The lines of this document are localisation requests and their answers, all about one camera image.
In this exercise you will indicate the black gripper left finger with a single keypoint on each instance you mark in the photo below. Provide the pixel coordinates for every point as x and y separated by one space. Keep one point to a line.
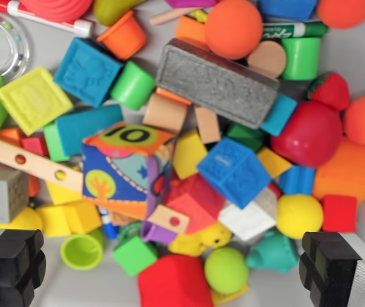
12 265

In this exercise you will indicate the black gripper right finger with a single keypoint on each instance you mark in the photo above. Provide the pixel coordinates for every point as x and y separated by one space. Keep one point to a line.
326 265

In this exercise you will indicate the colourful fabric number cube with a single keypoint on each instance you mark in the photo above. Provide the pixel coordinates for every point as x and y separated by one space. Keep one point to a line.
121 169

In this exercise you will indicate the yellow rounded toy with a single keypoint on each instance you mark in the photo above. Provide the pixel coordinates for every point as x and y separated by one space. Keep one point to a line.
25 220

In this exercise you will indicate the red cube block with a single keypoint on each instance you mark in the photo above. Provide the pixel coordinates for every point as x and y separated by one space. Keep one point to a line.
339 213

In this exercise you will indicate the teal rubber toy figure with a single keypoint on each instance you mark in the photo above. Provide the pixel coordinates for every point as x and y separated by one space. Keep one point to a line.
272 251

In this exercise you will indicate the yellow foam ball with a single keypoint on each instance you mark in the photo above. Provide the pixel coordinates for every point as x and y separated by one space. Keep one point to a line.
299 215

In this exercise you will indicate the lime green plastic cup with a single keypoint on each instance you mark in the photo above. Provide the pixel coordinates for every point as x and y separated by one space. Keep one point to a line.
81 249

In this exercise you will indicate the grey embossed rubber block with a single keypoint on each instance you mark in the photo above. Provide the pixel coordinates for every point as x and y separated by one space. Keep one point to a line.
0 192

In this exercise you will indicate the yellow studded plastic brick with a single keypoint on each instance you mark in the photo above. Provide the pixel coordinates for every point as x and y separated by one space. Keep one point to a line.
70 217

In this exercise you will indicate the small orange toy piece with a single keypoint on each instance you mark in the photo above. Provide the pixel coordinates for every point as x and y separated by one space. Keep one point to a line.
33 185

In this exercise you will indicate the yellow flat block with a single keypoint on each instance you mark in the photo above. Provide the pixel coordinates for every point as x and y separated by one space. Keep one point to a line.
62 193

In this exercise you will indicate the blue ridged block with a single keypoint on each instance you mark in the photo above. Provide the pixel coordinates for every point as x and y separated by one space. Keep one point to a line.
297 180

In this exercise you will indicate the white embossed rubber block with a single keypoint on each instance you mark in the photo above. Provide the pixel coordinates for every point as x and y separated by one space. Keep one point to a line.
249 219

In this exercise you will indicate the large orange foam block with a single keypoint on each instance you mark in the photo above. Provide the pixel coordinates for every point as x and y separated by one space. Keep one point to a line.
349 172

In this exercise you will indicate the lime green ball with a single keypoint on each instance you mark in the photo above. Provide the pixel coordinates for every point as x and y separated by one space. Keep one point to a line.
225 270

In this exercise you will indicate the yellow flat piece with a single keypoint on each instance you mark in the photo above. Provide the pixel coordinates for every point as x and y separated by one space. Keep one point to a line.
229 295

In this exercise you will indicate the blue marker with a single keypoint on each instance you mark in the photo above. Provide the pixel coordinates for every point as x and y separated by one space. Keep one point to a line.
109 224

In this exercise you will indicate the wooden strip with holes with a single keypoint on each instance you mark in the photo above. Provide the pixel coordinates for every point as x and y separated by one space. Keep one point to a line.
29 161

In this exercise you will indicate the yellow wooden block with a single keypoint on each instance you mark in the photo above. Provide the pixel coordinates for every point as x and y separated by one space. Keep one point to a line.
273 161
189 153

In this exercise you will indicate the green knobby toy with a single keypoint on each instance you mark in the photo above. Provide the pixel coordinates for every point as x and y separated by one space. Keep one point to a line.
128 230

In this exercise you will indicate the green cube block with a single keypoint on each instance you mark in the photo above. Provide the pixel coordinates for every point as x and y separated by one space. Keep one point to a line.
134 256

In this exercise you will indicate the red triangular block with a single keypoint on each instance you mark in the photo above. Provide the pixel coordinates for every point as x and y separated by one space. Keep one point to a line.
35 145

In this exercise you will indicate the orange wooden block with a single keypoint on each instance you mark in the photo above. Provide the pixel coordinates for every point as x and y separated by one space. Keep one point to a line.
190 30
9 136

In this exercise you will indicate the blue embossed rubber block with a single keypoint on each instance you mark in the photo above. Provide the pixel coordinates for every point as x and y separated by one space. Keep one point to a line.
233 172

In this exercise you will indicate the red plastic apple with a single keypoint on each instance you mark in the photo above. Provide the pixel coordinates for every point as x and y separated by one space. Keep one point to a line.
307 134

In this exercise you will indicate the large red foam block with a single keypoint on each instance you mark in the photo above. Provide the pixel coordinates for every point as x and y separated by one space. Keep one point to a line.
174 281

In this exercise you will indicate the dark green wooden block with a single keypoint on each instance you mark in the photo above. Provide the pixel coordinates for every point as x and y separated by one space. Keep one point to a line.
245 136

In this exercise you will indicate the teal and green sponge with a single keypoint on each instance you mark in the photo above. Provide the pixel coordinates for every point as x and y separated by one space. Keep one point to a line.
83 128

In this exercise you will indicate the teal foam block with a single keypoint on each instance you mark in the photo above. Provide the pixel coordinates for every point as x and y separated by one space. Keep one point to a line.
278 115

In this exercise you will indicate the wooden block with red dot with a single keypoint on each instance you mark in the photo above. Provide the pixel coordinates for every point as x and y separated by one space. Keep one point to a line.
169 219

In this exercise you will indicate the yellow-green embossed rubber block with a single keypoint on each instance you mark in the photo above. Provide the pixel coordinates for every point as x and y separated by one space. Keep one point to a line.
35 99

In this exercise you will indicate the red toy strawberry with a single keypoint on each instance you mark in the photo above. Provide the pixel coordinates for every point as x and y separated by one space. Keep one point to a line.
329 89

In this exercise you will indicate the wooden rectangular block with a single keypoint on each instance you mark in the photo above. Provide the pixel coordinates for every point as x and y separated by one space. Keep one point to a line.
206 124

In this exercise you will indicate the teal embossed rubber block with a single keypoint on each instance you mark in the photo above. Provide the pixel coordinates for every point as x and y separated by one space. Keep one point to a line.
86 72

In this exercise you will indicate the wooden cylinder block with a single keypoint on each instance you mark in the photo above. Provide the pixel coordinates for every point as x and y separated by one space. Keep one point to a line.
267 59

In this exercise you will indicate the wooden half-round block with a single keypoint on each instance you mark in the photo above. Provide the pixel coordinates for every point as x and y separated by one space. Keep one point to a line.
165 113

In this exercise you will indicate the grey felt whiteboard eraser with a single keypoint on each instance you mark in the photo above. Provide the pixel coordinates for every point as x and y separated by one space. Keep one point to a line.
214 81

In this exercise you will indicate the thin orange block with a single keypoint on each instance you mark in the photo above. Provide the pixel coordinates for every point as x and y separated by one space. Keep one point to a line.
173 96

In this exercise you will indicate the green dry-erase marker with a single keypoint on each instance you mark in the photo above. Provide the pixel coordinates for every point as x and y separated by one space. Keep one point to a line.
294 30

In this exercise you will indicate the white marker with red cap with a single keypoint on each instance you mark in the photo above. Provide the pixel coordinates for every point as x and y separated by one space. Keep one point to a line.
48 17

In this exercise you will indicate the orange plastic cup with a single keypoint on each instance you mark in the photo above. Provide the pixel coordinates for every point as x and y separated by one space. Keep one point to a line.
125 35

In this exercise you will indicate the blue foam block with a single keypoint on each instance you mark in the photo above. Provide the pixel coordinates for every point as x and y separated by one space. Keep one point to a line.
288 8

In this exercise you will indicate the olive green plastic pear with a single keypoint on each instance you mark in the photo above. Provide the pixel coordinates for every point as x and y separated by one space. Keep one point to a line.
112 11

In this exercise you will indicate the purple toy piece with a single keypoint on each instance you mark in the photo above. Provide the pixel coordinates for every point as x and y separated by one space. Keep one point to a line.
190 2

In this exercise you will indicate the thin wooden dowel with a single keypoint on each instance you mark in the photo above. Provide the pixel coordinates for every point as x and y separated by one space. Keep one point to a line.
169 14

